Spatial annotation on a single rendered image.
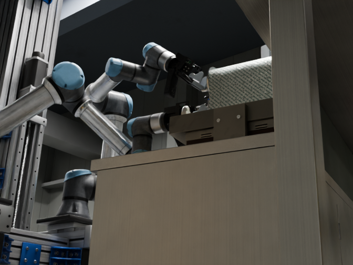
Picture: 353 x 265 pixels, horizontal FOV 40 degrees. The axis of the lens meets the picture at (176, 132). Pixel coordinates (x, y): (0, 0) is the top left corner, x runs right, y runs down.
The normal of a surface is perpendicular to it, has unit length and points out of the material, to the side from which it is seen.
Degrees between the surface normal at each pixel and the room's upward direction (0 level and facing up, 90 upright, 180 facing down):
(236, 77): 90
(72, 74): 85
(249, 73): 90
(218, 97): 90
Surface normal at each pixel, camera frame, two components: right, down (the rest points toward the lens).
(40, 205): 0.79, -0.20
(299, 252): -0.48, -0.34
